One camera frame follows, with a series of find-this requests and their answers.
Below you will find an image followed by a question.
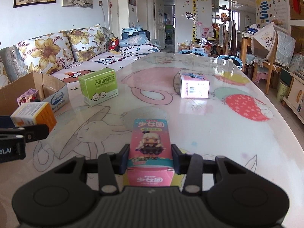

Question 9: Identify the green medicine box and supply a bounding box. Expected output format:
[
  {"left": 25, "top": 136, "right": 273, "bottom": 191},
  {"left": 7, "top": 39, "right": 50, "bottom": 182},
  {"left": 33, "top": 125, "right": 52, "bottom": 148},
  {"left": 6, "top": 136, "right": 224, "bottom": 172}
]
[{"left": 78, "top": 68, "right": 119, "bottom": 107}]

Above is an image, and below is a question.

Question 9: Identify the giraffe height chart sticker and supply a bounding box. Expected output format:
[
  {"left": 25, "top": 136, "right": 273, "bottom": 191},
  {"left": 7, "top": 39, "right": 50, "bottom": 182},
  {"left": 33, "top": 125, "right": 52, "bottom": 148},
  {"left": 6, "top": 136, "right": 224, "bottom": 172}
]
[{"left": 192, "top": 0, "right": 198, "bottom": 43}]

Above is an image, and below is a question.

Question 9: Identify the red snack box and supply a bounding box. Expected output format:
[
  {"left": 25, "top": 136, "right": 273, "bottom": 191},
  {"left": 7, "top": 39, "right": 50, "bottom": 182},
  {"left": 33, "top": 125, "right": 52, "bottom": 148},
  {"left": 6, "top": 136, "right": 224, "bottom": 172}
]
[{"left": 109, "top": 38, "right": 120, "bottom": 52}]

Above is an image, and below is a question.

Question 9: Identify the pink plastic stool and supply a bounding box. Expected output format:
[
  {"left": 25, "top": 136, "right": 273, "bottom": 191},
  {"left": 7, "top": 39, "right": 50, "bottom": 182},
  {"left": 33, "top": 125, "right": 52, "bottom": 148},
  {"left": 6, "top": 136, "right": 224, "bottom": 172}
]
[{"left": 253, "top": 72, "right": 268, "bottom": 83}]

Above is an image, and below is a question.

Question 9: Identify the grey green cushion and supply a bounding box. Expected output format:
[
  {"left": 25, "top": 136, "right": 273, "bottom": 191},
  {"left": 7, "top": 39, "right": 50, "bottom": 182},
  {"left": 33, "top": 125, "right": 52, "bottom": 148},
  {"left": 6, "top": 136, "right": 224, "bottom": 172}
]
[{"left": 1, "top": 45, "right": 27, "bottom": 82}]

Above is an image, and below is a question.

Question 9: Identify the floral cushion middle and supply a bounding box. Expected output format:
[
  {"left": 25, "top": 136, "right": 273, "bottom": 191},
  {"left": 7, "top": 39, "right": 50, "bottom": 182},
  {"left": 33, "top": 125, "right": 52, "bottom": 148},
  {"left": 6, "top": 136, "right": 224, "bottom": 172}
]
[{"left": 17, "top": 31, "right": 74, "bottom": 74}]

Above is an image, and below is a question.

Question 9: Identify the floral cushion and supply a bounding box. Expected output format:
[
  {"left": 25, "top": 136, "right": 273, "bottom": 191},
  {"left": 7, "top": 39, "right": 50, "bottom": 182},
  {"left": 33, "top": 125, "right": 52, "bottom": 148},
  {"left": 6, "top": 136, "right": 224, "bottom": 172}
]
[
  {"left": 17, "top": 31, "right": 74, "bottom": 74},
  {"left": 67, "top": 25, "right": 106, "bottom": 62}
]

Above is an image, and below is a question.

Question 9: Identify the white tv cabinet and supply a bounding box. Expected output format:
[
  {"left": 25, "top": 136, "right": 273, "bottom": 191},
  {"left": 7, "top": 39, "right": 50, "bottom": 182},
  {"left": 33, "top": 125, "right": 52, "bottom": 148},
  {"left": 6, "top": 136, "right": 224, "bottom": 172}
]
[{"left": 282, "top": 72, "right": 303, "bottom": 123}]

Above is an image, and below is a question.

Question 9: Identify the pink anime girl box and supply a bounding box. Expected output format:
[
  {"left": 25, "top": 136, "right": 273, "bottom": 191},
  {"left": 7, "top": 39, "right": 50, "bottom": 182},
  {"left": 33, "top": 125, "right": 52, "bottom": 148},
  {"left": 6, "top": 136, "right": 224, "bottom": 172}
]
[{"left": 127, "top": 119, "right": 174, "bottom": 187}]

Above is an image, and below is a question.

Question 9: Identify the open cardboard box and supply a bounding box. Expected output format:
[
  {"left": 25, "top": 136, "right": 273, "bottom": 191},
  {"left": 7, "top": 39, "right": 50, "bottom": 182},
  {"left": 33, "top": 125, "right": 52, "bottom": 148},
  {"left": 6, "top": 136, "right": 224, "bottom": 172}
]
[{"left": 1, "top": 73, "right": 70, "bottom": 115}]

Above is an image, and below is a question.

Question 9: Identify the green waste bin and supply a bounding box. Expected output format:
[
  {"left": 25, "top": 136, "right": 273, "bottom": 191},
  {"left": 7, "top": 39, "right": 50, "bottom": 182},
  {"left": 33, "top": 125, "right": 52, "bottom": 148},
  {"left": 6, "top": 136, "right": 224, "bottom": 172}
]
[{"left": 276, "top": 81, "right": 290, "bottom": 102}]

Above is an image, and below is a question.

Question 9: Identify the sofa with cartoon cover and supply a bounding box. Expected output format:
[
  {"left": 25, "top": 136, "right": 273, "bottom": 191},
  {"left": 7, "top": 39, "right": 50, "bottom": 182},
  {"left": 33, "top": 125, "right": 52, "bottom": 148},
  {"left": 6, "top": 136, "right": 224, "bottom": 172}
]
[{"left": 52, "top": 44, "right": 160, "bottom": 84}]

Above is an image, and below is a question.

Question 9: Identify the tilted cardboard box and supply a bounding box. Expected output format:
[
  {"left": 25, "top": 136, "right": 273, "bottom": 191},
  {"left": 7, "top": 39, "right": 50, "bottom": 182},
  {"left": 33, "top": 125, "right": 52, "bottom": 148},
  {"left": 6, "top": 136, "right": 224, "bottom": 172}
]
[{"left": 251, "top": 23, "right": 276, "bottom": 59}]

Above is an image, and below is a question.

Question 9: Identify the pink patterned toy box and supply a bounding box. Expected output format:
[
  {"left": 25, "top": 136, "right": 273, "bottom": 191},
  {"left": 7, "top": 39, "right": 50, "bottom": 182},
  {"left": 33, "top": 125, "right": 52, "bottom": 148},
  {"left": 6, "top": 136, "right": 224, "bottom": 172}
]
[{"left": 17, "top": 89, "right": 40, "bottom": 106}]

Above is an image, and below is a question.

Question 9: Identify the floral cushion far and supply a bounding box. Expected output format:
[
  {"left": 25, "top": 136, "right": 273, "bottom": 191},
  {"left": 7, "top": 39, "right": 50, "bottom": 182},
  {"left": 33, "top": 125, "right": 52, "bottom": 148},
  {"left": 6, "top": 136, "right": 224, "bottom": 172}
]
[{"left": 67, "top": 25, "right": 106, "bottom": 62}]

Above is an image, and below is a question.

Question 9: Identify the wooden chair with cover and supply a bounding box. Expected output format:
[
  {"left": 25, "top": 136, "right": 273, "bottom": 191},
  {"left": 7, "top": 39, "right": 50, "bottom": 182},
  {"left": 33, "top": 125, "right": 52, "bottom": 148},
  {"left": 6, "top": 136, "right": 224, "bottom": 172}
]
[{"left": 253, "top": 22, "right": 296, "bottom": 94}]

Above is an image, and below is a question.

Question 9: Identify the white pink barcode box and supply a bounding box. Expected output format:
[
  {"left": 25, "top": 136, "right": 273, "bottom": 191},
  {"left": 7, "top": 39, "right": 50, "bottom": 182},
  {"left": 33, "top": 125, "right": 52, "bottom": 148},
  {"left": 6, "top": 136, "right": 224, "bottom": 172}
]
[{"left": 179, "top": 72, "right": 210, "bottom": 98}]

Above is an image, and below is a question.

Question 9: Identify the orange white medicine box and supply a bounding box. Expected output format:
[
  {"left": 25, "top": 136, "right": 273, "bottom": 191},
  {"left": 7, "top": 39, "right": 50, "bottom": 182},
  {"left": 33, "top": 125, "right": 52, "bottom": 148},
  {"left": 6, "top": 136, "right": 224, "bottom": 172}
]
[{"left": 10, "top": 102, "right": 57, "bottom": 132}]

